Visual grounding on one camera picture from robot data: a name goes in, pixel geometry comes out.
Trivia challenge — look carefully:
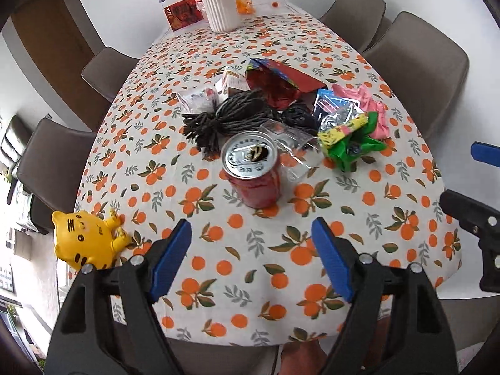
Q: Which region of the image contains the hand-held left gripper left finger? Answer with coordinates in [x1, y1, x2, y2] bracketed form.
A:
[45, 219, 193, 375]

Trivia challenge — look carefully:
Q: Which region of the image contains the brown dining chair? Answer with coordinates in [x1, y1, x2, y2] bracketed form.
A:
[81, 46, 139, 102]
[361, 11, 469, 141]
[318, 0, 391, 53]
[16, 118, 102, 225]

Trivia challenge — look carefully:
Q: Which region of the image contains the orange print tablecloth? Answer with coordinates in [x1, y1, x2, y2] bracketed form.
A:
[74, 10, 462, 346]

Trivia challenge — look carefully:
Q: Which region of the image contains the white ribbed vase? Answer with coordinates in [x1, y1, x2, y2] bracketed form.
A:
[200, 0, 240, 33]

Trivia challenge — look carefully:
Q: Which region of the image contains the clear plastic bag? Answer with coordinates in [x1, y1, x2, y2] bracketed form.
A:
[258, 119, 319, 182]

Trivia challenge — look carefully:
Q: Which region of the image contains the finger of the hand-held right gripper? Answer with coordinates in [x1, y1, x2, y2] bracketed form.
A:
[439, 189, 500, 243]
[471, 141, 500, 162]

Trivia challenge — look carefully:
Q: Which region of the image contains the blue packet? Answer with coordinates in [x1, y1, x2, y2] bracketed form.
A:
[312, 88, 364, 126]

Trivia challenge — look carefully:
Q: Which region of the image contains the clear plastic packet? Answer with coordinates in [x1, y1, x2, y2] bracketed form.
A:
[176, 88, 219, 116]

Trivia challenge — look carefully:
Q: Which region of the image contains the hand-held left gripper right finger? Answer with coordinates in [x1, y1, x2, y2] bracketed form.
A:
[311, 217, 458, 375]

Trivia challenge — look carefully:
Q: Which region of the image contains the red soda can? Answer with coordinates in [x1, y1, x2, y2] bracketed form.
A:
[221, 130, 283, 209]

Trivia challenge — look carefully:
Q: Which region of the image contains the crumpled black bag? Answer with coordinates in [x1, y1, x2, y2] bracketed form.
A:
[279, 103, 319, 133]

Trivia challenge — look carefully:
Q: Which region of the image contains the pink plastic packet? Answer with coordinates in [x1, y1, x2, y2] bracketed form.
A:
[332, 84, 391, 140]

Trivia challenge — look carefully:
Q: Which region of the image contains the small white box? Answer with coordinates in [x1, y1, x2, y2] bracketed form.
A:
[215, 66, 251, 100]

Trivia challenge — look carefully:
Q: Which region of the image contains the dark sofa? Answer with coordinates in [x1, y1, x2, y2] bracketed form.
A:
[0, 115, 34, 188]

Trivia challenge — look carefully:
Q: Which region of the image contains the clear acrylic stand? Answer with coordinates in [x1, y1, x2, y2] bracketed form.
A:
[254, 0, 292, 18]

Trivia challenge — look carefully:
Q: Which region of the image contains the yellow tiger toy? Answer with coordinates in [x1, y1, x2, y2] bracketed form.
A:
[52, 210, 133, 270]

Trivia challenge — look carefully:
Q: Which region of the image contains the red snack bag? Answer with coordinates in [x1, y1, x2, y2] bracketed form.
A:
[245, 58, 329, 108]

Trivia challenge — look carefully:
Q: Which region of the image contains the person's leg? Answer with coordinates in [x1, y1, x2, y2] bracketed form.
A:
[279, 342, 327, 375]

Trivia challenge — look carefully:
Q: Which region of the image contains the green and yellow wrapper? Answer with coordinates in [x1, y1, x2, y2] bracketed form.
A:
[317, 111, 387, 173]

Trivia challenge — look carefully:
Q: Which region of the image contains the brown wooden door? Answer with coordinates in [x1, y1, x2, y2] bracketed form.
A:
[10, 0, 96, 94]

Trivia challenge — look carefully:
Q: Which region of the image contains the red box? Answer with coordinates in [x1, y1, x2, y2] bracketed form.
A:
[163, 0, 208, 32]

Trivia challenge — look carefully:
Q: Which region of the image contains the bundle of black cords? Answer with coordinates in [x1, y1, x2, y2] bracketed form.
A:
[182, 90, 282, 153]

